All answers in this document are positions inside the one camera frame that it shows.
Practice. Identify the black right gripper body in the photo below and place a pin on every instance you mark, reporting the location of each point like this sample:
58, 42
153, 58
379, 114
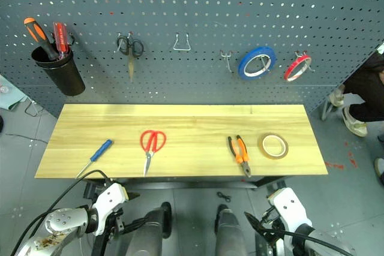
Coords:
271, 223

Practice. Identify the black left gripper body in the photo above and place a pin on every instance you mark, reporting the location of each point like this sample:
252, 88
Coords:
112, 226

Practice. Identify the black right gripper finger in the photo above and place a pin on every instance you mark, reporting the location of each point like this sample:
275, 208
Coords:
253, 223

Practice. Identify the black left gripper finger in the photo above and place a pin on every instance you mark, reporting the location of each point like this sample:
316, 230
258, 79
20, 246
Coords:
133, 195

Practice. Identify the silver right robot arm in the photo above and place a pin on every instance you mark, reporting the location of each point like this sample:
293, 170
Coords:
324, 241

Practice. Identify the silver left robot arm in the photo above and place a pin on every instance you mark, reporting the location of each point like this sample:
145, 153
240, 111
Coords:
66, 220

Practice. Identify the grey metal pegboard wall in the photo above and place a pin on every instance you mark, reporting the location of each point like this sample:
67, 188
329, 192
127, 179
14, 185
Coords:
192, 13

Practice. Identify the dark rounded robot leg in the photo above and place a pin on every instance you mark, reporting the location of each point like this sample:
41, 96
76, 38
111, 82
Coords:
229, 232
150, 232

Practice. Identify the small black floor object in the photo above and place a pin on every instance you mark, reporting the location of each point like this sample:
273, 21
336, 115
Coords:
223, 196

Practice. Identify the tan tape roll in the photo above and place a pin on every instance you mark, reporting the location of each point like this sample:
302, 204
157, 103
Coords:
271, 155

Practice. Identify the orange and black pliers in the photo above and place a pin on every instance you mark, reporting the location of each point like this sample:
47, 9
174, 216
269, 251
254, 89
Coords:
244, 155

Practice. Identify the grey shoe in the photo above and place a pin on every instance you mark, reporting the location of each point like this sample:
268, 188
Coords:
380, 170

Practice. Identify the metal stool leg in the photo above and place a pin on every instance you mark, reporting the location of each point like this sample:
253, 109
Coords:
326, 109

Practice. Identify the beige sneaker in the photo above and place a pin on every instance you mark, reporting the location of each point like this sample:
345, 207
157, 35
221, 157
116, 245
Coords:
355, 124
337, 97

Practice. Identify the black cup holder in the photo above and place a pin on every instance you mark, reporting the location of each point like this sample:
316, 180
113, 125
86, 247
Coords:
66, 79

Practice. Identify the metal scissors peg hook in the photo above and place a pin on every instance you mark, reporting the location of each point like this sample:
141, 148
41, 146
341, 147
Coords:
120, 43

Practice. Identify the red tape roll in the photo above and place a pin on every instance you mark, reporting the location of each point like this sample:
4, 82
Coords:
290, 68

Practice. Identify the person's black trousers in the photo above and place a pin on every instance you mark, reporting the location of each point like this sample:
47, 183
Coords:
369, 100

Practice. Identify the pale green cloth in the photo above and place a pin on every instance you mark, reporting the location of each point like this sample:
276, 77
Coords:
9, 94

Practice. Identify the small double-prong peg hook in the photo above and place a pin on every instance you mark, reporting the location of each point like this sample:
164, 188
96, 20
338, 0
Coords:
228, 62

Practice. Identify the blue tape roll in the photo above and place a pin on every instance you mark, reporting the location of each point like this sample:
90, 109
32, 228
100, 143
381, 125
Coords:
258, 50

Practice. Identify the orange and black screwdriver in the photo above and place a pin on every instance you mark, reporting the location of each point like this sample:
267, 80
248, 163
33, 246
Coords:
34, 29

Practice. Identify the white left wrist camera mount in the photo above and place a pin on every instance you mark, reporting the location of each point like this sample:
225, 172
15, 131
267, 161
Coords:
111, 199

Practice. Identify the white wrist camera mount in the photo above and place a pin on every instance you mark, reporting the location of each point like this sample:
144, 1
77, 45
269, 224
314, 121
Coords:
291, 208
111, 199

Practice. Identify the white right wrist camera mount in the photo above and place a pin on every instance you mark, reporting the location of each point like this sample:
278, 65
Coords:
291, 208

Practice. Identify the black metal table frame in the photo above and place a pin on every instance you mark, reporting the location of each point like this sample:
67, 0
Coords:
192, 184

